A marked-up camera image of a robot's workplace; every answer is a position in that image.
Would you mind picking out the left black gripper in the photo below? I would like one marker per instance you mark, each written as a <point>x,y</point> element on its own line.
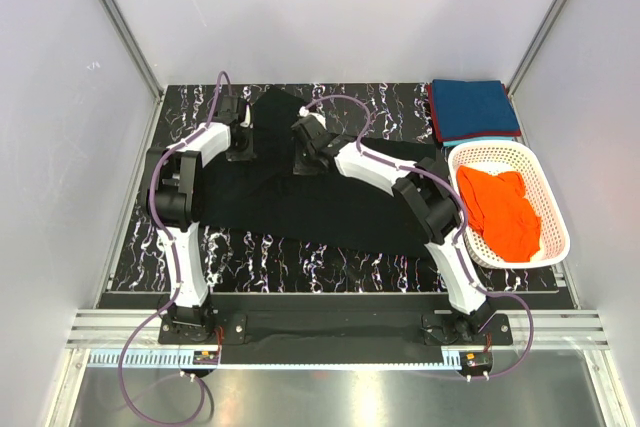
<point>246,155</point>

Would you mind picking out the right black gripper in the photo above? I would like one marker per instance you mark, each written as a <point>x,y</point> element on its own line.
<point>298,167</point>

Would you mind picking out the black t shirt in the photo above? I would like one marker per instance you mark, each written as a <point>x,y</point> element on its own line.
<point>265,196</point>

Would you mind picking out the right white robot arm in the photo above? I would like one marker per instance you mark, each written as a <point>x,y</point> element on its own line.
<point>434,212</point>

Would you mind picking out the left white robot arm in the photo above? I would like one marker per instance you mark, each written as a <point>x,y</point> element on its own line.
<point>172,194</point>

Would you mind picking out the black marble pattern mat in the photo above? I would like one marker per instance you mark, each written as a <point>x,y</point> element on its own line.
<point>237,261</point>

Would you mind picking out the orange t shirt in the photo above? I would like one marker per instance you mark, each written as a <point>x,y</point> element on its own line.
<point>500,213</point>

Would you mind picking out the folded light blue t shirt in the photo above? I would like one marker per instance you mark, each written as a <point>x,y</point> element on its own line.
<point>454,143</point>

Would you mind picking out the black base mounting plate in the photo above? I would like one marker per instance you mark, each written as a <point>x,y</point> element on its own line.
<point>411,344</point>

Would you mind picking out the white plastic laundry basket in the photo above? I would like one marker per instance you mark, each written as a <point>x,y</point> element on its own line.
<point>495,157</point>

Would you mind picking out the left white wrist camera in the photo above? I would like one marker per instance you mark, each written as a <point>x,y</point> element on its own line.
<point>248,119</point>

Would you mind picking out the left aluminium frame post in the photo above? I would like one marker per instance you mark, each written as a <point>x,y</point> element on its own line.
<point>127,38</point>

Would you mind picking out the aluminium frame post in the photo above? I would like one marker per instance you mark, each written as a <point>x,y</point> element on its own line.
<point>546,26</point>
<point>127,38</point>

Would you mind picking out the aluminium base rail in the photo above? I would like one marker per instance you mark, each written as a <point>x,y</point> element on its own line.
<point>553,329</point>

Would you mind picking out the slotted cable duct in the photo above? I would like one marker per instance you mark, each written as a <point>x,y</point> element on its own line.
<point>196,359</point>

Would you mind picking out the right aluminium frame post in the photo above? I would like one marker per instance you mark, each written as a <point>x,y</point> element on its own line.
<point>546,26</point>

